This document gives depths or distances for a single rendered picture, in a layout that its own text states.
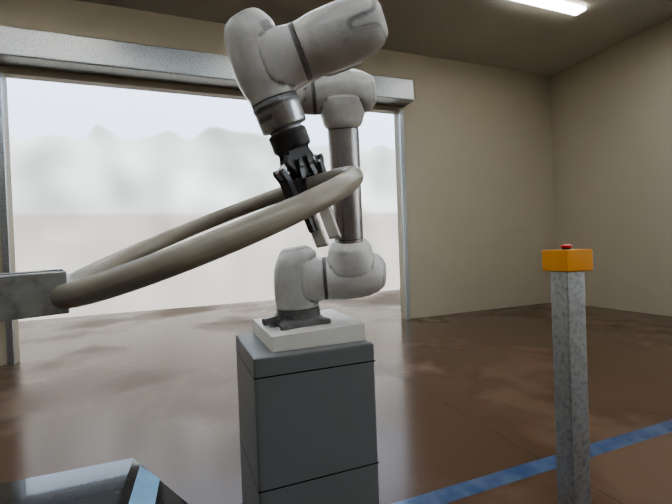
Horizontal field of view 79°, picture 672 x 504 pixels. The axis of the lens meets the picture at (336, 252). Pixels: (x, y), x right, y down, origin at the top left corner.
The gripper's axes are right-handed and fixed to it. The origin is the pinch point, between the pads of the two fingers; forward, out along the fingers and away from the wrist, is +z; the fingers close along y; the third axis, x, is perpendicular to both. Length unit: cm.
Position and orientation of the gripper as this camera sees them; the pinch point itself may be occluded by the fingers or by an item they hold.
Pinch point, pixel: (323, 227)
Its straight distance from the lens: 83.4
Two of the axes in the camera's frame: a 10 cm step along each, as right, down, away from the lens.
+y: -5.6, 4.0, -7.2
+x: 7.5, -1.2, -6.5
